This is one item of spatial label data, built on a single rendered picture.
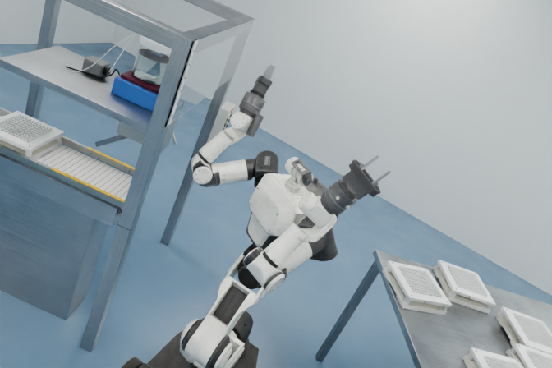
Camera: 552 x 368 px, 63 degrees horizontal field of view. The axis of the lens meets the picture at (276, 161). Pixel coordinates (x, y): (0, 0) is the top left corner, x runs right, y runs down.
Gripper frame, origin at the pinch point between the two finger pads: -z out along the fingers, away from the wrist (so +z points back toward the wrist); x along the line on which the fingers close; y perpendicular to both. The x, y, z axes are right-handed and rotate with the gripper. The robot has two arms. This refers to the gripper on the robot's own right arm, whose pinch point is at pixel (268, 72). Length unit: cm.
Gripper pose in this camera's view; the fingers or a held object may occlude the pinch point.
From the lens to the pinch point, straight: 187.9
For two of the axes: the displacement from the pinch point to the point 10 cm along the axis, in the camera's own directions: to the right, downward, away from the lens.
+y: -8.7, -4.6, -1.9
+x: 1.7, 0.9, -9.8
